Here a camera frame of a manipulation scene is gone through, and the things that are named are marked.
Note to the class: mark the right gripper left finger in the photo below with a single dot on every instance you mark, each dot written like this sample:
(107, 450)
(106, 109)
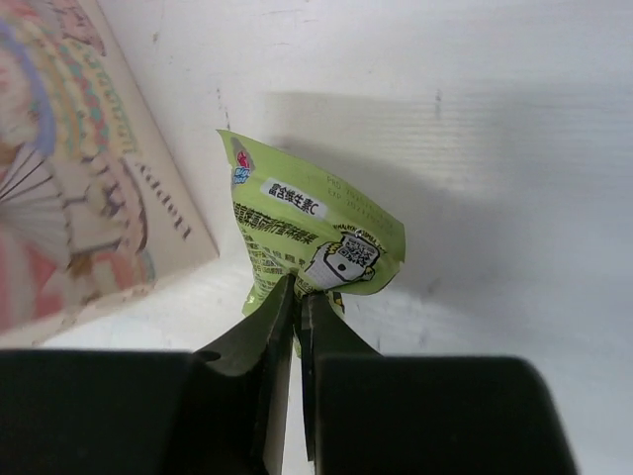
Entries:
(218, 410)

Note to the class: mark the green snack packet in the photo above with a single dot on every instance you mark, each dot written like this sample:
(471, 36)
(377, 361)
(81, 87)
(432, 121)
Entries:
(298, 219)

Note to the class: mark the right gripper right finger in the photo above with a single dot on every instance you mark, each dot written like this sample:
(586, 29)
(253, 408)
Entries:
(369, 413)

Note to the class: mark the cream paper bag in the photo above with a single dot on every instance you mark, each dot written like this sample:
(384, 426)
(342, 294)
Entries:
(93, 209)

